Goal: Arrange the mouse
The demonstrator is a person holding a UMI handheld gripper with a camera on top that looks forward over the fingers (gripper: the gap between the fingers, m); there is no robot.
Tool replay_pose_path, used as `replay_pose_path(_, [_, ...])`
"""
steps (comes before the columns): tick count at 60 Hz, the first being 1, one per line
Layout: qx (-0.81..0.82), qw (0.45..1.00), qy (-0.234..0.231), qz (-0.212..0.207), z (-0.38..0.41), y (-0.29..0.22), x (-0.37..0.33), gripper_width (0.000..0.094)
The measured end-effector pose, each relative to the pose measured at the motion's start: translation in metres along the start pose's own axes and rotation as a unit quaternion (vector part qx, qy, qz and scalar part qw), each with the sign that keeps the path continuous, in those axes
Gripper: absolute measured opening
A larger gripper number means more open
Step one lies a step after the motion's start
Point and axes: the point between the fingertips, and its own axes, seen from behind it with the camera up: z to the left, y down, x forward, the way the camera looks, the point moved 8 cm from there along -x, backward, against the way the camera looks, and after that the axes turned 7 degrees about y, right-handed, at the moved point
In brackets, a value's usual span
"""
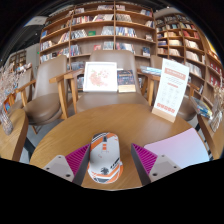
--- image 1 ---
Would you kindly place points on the curved wooden bookshelf with books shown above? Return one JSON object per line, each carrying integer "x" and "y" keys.
{"x": 186, "y": 43}

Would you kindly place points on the flat blue books on armrest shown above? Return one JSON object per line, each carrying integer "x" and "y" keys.
{"x": 150, "y": 70}

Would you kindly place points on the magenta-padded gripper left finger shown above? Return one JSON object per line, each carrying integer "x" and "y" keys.
{"x": 76, "y": 160}

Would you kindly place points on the pink blue gradient mouse pad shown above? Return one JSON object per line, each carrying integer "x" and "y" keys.
{"x": 183, "y": 150}

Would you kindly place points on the dark cover book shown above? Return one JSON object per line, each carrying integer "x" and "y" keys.
{"x": 126, "y": 78}

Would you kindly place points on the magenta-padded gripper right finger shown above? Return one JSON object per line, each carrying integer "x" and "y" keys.
{"x": 148, "y": 160}

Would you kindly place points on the glass vase with pink flowers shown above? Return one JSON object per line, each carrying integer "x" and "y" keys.
{"x": 6, "y": 125}

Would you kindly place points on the round wooden side table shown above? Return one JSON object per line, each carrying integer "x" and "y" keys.
{"x": 214, "y": 141}
{"x": 13, "y": 140}

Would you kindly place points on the stack of blue books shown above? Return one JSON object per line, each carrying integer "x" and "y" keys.
{"x": 201, "y": 107}

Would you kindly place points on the white framed floral picture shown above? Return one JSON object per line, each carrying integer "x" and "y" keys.
{"x": 100, "y": 76}

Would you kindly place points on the white ceiling air vent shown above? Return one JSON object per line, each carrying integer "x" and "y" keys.
{"x": 36, "y": 20}

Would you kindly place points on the white sign on wooden base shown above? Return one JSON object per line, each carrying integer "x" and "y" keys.
{"x": 171, "y": 86}

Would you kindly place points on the glass vase with beige flowers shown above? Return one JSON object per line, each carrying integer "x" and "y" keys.
{"x": 216, "y": 120}

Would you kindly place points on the distant wooden bookshelf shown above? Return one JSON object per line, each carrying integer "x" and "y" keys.
{"x": 18, "y": 60}

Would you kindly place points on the white orange patterned computer mouse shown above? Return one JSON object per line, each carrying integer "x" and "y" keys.
{"x": 105, "y": 156}

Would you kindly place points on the wide wooden bookshelf with books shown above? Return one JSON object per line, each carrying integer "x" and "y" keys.
{"x": 100, "y": 30}

